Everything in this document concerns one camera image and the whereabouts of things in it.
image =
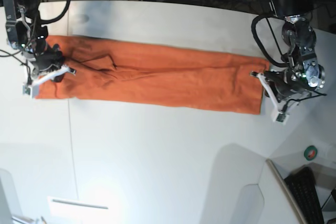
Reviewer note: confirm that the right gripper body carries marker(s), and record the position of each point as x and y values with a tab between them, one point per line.
50	60

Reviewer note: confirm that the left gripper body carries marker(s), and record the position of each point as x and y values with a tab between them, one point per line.
286	85

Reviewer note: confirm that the orange t-shirt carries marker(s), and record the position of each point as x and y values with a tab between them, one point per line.
114	70

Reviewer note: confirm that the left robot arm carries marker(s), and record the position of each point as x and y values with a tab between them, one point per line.
299	70

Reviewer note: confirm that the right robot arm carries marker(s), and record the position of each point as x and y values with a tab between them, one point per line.
27	33

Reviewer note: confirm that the green tape roll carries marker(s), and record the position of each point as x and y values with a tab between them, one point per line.
310	153

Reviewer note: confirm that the black keyboard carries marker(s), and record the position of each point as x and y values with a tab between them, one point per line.
302	186

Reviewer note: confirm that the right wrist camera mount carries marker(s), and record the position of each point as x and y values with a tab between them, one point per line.
32	84

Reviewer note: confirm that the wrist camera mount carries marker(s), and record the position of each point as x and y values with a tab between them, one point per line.
282	109
32	84

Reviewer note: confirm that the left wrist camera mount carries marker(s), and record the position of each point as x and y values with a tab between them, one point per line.
282	109

